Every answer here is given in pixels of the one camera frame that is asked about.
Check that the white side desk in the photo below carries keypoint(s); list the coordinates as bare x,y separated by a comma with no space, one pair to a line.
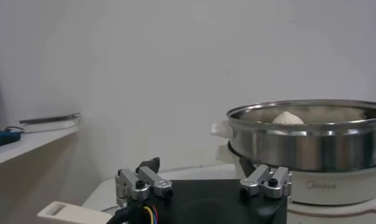
29,143

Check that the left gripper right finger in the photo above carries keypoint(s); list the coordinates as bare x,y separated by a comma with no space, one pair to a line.
258,176

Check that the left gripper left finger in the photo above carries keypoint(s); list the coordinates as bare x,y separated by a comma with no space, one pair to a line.
153,178

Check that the blue computer mouse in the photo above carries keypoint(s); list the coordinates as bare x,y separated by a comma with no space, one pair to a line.
5,138

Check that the white steamed baozi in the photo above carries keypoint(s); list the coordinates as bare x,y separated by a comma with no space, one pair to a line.
287,118

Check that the stainless steel steamer basket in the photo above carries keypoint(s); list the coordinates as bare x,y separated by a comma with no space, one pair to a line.
297,149

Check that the white electric cooker base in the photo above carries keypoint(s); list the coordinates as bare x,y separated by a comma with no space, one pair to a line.
328,188

